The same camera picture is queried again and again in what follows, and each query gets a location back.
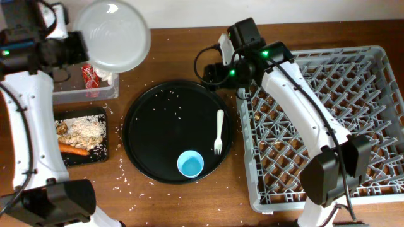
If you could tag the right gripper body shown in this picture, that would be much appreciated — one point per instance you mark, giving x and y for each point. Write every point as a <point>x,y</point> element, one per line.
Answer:
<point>234,76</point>

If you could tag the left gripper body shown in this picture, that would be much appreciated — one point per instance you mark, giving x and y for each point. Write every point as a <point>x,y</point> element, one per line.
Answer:
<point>69,52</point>

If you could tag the red snack wrapper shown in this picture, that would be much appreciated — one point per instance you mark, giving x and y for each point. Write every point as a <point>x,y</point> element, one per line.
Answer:
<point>90,77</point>

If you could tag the white napkin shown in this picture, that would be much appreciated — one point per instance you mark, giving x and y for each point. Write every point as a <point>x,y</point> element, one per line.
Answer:
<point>104,75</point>

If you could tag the grey round plate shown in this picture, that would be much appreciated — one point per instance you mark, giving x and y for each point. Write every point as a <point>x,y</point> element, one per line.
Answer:
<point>116,34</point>

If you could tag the brown food scrap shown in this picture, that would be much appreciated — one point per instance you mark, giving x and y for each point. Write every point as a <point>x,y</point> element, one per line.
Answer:
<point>61,129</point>

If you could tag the rice and nuts food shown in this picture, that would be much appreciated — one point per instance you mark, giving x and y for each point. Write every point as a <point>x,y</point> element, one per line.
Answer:
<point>86,132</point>

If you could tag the orange carrot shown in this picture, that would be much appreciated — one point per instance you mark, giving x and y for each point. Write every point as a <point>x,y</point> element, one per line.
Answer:
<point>65,148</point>

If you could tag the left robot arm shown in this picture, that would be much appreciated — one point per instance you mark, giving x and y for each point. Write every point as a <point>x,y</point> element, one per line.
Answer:
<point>44,194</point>

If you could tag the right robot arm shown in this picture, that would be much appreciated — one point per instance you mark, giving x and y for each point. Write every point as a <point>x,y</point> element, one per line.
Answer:
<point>338,160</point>

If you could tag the clear plastic waste bin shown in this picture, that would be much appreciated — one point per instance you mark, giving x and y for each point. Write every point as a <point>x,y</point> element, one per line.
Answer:
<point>75,89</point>

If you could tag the grey dishwasher rack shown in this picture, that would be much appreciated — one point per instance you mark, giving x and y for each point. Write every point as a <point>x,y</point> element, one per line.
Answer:
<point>358,87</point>

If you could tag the white plastic fork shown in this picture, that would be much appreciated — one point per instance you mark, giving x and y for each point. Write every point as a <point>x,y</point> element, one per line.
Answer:
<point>218,141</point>

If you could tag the black round tray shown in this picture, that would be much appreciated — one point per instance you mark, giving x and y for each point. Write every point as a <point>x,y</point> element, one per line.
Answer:
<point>169,119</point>

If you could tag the light blue cup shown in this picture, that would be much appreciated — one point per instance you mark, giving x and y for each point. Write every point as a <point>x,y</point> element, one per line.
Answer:
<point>190,164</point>

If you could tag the black rectangular tray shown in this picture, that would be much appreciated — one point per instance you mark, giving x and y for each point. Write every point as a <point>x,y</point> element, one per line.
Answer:
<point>98,154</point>

